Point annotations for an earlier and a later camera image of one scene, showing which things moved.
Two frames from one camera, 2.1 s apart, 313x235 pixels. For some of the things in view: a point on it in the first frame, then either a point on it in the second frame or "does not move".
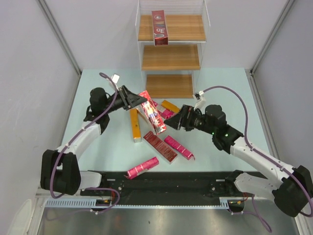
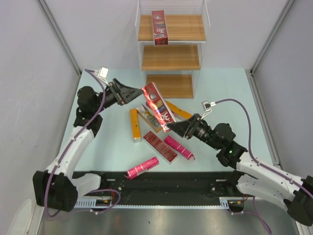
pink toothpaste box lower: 142,168 does not move
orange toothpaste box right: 169,105 does not move
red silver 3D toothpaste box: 152,113 → 160,109
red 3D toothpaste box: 160,28 does not move
